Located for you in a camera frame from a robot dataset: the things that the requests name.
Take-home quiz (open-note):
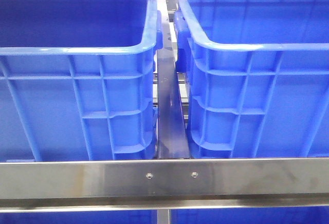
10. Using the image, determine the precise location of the dark metal centre divider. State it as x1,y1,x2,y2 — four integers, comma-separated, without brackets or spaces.
157,19,190,159

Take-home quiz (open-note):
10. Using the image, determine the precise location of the large blue bin left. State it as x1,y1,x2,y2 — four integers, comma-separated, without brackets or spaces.
1,0,162,162

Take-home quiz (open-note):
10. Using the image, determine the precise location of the large blue bin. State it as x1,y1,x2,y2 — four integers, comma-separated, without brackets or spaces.
177,0,328,158
1,0,162,162

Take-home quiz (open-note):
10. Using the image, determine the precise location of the large blue bin right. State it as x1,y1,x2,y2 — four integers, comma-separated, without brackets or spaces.
177,0,328,158

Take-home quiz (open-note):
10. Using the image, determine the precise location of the blue bin lower left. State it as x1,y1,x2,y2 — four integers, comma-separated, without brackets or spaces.
1,210,157,223

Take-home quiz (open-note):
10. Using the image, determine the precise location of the blue bin lower right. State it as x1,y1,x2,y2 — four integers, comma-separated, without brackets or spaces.
171,207,328,223

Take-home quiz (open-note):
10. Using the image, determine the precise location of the stainless steel front rail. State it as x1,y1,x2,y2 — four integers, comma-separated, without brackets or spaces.
1,158,328,212

